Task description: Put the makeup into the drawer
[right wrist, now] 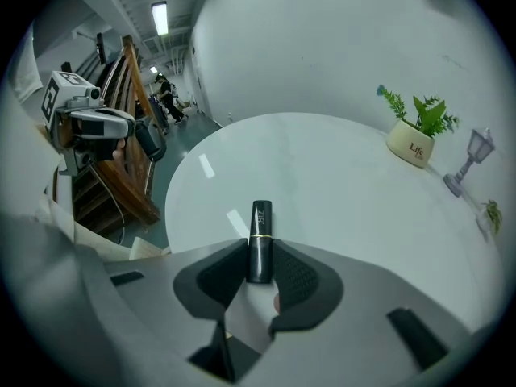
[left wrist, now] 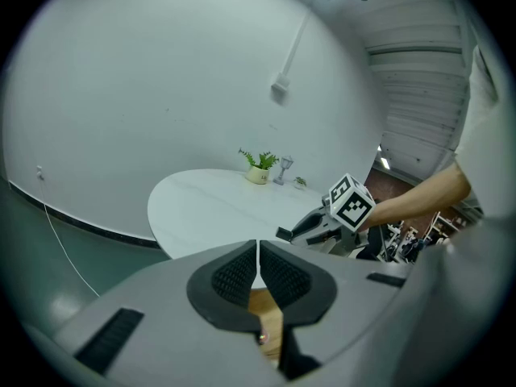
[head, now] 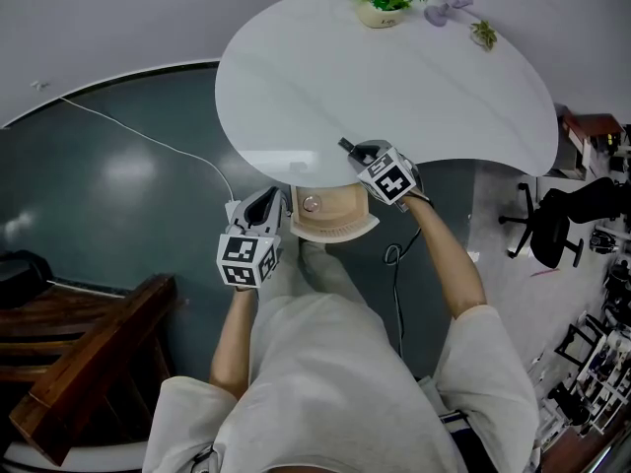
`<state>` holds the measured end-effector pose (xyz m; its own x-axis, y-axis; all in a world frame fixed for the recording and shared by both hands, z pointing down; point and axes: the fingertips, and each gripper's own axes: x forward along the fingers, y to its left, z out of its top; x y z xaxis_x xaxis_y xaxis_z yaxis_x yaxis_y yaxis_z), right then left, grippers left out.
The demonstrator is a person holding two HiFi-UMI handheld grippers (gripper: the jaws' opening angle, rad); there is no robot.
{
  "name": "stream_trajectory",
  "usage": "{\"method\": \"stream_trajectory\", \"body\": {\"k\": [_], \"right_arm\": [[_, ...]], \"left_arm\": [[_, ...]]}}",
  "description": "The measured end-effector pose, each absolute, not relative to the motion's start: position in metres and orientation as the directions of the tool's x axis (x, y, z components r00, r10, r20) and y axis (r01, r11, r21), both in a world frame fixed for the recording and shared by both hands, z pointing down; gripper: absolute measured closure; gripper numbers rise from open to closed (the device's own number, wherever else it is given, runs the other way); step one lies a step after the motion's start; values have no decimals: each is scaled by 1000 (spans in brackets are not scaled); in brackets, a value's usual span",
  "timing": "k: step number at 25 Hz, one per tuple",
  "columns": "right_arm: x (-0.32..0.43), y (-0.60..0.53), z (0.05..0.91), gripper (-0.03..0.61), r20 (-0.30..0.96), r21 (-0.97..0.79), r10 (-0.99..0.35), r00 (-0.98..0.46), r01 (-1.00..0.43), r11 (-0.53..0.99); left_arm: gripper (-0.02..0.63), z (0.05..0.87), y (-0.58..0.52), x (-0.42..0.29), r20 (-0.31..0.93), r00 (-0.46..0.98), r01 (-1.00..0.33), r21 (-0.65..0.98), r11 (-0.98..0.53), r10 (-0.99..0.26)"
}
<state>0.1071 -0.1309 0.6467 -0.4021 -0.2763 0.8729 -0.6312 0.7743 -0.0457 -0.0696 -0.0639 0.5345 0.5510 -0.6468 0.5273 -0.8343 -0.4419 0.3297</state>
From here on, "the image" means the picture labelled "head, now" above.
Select large wooden drawer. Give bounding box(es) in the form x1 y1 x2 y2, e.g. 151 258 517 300
289 182 381 243

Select black floor cable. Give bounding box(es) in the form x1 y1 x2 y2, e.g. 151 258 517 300
384 224 425 359

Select green plant in cream pot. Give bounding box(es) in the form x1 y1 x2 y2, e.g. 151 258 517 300
337 0 428 30

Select person's grey trousers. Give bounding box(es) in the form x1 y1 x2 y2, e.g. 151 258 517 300
275 238 376 314

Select white power cable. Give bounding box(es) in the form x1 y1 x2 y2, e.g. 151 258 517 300
58 96 237 204

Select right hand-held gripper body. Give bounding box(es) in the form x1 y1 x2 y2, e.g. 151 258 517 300
357 140 425 214

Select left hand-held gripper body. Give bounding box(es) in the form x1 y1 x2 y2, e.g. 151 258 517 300
216 219 283 290

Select tiny potted plant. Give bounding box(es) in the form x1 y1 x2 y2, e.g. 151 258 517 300
468 20 498 51

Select black office chair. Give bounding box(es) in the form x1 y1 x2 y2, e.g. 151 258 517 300
497 177 631 270

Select white kidney-shaped desk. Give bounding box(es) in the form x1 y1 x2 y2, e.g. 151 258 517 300
214 0 561 189

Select person's left forearm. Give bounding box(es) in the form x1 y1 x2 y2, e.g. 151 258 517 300
209 286 257 398

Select small grey lantern lamp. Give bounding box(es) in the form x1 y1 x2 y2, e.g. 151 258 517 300
423 0 475 29

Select black bag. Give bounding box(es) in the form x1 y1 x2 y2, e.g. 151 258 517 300
0 248 55 309

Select white equipment racks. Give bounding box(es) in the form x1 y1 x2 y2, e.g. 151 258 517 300
531 307 631 438

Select person's right forearm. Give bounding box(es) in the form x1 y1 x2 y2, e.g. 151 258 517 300
406 197 489 319

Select person's grey shirt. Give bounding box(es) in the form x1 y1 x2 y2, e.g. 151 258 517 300
142 293 541 473

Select red-brown cabinet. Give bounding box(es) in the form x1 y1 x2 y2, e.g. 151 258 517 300
546 110 627 181

